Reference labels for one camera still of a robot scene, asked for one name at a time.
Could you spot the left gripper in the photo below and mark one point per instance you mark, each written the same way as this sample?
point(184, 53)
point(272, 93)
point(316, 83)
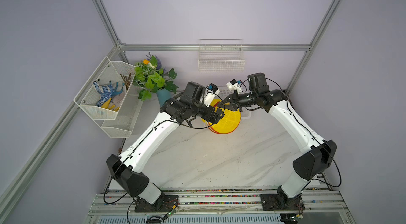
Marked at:
point(217, 116)

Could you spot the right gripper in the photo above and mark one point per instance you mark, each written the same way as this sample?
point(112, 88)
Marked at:
point(232, 99)

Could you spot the yellow mesh laundry bag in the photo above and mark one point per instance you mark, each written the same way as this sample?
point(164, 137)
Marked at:
point(227, 124)

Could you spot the teal garden rake yellow handle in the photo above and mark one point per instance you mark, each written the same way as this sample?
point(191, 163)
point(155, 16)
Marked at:
point(119, 87)

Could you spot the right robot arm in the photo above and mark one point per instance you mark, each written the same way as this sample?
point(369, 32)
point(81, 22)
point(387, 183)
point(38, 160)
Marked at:
point(317, 154)

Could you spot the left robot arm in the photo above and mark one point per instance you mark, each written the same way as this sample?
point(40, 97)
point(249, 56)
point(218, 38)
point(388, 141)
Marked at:
point(179, 110)

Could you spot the white plastic basket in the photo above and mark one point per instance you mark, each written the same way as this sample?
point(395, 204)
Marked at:
point(224, 92)

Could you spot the teal vase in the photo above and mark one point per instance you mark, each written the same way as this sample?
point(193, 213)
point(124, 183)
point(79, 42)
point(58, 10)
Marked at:
point(163, 95)

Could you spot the artificial green plant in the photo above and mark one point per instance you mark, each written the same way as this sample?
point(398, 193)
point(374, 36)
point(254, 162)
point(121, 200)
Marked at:
point(152, 77)

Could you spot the brown twigs in shelf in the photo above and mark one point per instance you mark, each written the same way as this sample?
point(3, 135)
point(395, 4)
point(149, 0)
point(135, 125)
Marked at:
point(127, 79)

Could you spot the white mesh corner shelf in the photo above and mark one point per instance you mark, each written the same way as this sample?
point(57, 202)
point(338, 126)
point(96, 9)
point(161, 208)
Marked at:
point(115, 124)

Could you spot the white cloth in shelf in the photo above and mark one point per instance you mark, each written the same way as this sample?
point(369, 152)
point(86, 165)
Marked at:
point(118, 100)

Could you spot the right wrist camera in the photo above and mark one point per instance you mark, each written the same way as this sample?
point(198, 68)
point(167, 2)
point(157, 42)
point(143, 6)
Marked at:
point(234, 85)

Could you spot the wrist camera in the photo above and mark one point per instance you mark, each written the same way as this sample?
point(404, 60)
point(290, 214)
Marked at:
point(211, 91)
point(234, 85)

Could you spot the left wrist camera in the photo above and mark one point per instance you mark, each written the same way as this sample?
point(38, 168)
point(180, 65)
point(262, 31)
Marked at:
point(211, 91)

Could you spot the white wire wall basket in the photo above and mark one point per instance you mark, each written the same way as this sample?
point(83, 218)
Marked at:
point(220, 55)

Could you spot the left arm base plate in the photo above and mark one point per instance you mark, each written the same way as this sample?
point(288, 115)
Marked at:
point(164, 204)

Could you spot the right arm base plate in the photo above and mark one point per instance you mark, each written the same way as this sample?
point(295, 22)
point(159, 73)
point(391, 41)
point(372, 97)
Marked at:
point(276, 202)

